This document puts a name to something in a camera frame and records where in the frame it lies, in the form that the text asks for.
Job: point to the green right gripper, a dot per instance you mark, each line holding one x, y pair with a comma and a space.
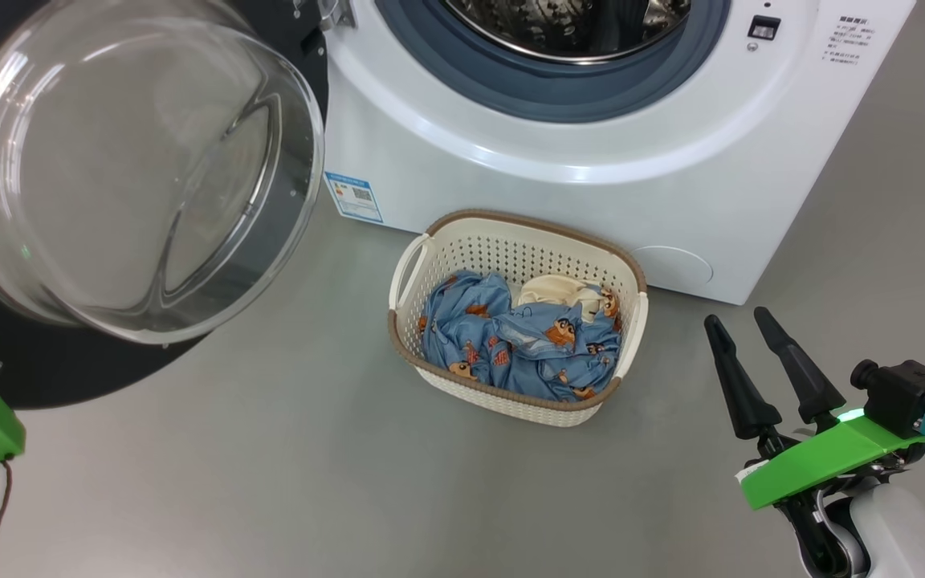
824, 461

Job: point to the black-rimmed glass washer door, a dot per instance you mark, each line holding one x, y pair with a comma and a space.
69, 369

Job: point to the blue cartoon-print garment cream lining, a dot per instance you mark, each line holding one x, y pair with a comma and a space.
559, 333

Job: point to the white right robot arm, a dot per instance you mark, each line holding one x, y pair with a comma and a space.
904, 530

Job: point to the white front-load washing machine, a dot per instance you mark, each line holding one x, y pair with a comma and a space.
591, 209

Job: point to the black door lock slot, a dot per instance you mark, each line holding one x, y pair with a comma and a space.
764, 28

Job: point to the washing machine drum with clothes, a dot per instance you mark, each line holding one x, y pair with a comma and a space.
567, 32

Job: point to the metal washer door hinge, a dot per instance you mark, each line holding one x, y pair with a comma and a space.
332, 12

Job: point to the cream perforated laundry basket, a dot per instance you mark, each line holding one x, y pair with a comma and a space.
511, 405

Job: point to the small printed text sticker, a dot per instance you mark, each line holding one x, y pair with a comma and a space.
846, 40

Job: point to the blue energy label sticker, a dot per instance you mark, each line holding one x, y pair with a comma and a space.
354, 197

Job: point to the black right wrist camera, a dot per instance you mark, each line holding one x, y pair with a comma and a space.
908, 393

